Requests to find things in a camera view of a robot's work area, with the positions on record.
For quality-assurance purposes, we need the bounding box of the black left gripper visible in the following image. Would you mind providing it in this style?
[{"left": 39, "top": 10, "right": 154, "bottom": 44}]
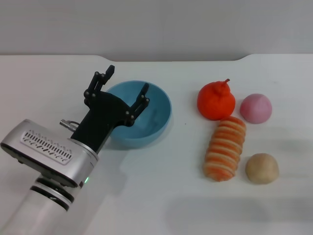
[{"left": 70, "top": 65, "right": 151, "bottom": 155}]

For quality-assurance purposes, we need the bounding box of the blue bowl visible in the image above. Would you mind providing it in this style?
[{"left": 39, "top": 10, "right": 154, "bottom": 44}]
[{"left": 105, "top": 80, "right": 172, "bottom": 149}]

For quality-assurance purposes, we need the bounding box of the orange fruit with stem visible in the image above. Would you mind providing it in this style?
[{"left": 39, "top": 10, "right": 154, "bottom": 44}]
[{"left": 197, "top": 78, "right": 236, "bottom": 120}]

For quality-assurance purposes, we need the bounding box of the orange striped bread roll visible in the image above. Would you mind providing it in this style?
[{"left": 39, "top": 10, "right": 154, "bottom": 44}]
[{"left": 203, "top": 116, "right": 246, "bottom": 182}]

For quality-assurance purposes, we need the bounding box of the pink round bun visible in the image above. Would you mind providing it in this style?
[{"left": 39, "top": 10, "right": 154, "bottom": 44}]
[{"left": 239, "top": 93, "right": 272, "bottom": 124}]

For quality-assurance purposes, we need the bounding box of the tan round bun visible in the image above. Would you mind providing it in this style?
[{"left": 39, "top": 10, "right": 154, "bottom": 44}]
[{"left": 245, "top": 153, "right": 279, "bottom": 185}]

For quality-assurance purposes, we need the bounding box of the left arm connector cable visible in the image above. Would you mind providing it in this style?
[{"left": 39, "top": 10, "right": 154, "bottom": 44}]
[{"left": 60, "top": 119, "right": 81, "bottom": 132}]

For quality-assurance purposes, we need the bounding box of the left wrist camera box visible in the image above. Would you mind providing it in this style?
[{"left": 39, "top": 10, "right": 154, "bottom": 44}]
[{"left": 0, "top": 119, "right": 86, "bottom": 188}]

